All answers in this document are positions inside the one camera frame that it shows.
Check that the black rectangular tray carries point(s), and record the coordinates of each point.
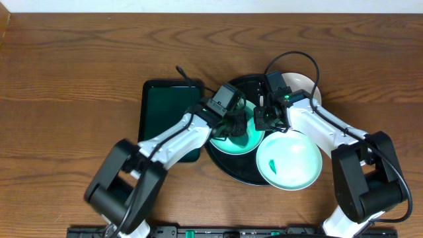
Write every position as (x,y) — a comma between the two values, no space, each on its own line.
(163,104)

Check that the green scrubbing sponge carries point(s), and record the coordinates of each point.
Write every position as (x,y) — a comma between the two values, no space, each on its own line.
(241,141)

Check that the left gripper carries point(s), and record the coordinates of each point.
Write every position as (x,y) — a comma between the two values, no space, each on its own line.
(238,125)

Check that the green plate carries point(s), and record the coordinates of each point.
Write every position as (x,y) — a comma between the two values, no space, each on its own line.
(255,137)
(289,161)

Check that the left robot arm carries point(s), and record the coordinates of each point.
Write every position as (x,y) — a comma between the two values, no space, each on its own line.
(125,187)

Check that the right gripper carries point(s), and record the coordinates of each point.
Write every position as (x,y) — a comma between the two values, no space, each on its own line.
(260,123)

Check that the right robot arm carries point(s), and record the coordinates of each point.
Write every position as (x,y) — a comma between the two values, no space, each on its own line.
(367,177)

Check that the black round tray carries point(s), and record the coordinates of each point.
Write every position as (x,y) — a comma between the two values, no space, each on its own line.
(242,167)

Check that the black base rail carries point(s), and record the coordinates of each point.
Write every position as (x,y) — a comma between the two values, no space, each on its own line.
(174,232)

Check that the white plate top right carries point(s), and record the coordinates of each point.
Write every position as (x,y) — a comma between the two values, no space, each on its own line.
(300,85)

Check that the green plate bottom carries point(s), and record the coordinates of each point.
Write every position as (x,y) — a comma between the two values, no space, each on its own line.
(289,161)

